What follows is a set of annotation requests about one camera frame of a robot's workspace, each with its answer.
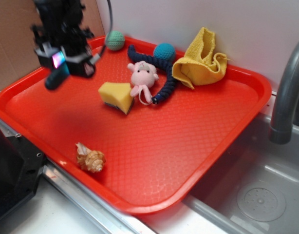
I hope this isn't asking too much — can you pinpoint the grey faucet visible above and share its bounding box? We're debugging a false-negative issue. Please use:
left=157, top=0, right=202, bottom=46
left=268, top=42, right=299, bottom=144

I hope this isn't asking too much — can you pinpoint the grey sink basin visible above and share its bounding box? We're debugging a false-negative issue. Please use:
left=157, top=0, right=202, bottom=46
left=184, top=114, right=299, bottom=234

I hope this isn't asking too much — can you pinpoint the yellow cloth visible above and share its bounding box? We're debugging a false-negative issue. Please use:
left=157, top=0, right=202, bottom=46
left=172, top=27, right=228, bottom=89

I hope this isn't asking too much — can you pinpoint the black cable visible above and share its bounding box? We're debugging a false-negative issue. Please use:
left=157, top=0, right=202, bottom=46
left=92, top=0, right=114, bottom=64

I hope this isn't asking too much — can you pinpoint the brown seashell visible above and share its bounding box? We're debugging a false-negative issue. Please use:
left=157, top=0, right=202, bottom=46
left=75, top=142, right=106, bottom=173

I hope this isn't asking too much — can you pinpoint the pink plush toy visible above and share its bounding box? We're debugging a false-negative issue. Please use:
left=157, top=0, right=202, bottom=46
left=127, top=61, right=159, bottom=105

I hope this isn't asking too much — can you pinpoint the light green ball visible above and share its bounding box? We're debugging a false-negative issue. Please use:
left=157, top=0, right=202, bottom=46
left=105, top=30, right=125, bottom=51

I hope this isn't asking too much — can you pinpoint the navy blue rope toy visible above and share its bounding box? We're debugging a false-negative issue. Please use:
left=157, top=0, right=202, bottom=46
left=128, top=45, right=177, bottom=104

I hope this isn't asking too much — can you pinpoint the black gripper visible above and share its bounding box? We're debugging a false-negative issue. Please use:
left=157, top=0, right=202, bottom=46
left=31, top=0, right=95, bottom=78

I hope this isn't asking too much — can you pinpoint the teal blue ball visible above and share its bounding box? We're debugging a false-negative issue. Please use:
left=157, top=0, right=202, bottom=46
left=153, top=43, right=176, bottom=62

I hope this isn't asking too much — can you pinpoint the yellow sponge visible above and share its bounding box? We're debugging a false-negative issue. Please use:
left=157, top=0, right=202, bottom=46
left=98, top=82, right=134, bottom=115

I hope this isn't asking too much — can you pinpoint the brown cardboard panel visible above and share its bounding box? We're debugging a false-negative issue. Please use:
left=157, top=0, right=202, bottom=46
left=0, top=0, right=105, bottom=95

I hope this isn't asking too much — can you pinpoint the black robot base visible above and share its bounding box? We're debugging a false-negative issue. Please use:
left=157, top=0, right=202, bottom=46
left=0, top=129, right=46, bottom=221

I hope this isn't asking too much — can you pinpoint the red plastic tray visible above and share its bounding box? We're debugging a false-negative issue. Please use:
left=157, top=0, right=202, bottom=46
left=0, top=48, right=271, bottom=215

